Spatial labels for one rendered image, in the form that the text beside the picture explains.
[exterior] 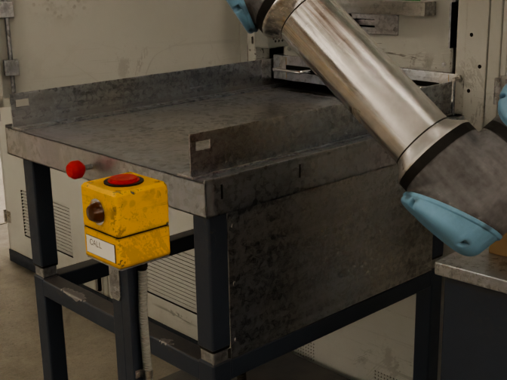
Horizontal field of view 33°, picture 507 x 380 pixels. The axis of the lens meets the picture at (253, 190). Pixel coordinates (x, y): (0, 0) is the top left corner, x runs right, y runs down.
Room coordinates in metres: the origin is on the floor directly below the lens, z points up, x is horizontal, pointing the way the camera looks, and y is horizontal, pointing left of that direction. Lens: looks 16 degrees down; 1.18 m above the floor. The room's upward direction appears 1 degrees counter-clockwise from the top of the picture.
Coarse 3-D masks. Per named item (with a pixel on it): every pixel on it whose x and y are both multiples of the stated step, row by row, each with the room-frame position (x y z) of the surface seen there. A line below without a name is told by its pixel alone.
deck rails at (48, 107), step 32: (256, 64) 2.08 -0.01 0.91; (32, 96) 1.67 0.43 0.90; (64, 96) 1.72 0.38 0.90; (96, 96) 1.77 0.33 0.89; (128, 96) 1.82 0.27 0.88; (160, 96) 1.88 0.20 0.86; (192, 96) 1.94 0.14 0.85; (224, 96) 1.97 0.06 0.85; (448, 96) 1.68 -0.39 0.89; (32, 128) 1.63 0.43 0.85; (224, 128) 1.28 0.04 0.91; (256, 128) 1.32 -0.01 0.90; (288, 128) 1.37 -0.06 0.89; (320, 128) 1.42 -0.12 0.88; (352, 128) 1.48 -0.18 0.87; (192, 160) 1.23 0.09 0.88; (224, 160) 1.27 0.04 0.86; (256, 160) 1.32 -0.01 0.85
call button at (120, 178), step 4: (112, 176) 1.03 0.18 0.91; (116, 176) 1.03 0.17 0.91; (120, 176) 1.03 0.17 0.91; (124, 176) 1.03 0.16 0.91; (128, 176) 1.03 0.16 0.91; (132, 176) 1.03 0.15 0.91; (136, 176) 1.03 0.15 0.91; (108, 180) 1.02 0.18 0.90; (112, 180) 1.01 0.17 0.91; (116, 180) 1.01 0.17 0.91; (120, 180) 1.01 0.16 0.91; (124, 180) 1.01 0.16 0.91; (128, 180) 1.01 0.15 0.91; (132, 180) 1.01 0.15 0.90; (136, 180) 1.02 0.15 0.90; (116, 184) 1.01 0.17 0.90; (120, 184) 1.00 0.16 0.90; (124, 184) 1.01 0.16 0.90
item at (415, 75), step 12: (276, 60) 2.11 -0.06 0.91; (288, 60) 2.08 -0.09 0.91; (300, 60) 2.05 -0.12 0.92; (276, 72) 2.11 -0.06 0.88; (312, 72) 2.02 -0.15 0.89; (408, 72) 1.81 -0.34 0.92; (420, 72) 1.79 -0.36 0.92; (432, 72) 1.77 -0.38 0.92; (444, 72) 1.75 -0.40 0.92; (324, 84) 1.99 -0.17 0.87; (420, 84) 1.79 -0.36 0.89; (432, 84) 1.77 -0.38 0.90
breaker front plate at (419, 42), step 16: (384, 0) 1.88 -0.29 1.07; (400, 0) 1.85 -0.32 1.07; (432, 0) 1.79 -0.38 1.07; (448, 0) 1.76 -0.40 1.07; (352, 16) 1.94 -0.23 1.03; (368, 16) 1.91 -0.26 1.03; (384, 16) 1.87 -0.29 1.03; (400, 16) 1.85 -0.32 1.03; (416, 16) 1.81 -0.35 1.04; (432, 16) 1.78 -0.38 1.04; (448, 16) 1.76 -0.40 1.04; (368, 32) 1.90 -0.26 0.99; (384, 32) 1.87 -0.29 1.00; (400, 32) 1.84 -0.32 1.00; (416, 32) 1.81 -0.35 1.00; (432, 32) 1.78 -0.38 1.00; (448, 32) 1.76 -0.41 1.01; (288, 48) 2.09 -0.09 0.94; (384, 48) 1.88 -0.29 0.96; (400, 48) 1.84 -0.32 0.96; (416, 48) 1.81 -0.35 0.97; (432, 48) 1.78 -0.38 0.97; (448, 48) 1.75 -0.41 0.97; (400, 64) 1.84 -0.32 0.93; (416, 64) 1.81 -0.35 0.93; (432, 64) 1.78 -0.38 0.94; (448, 64) 1.75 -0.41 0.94
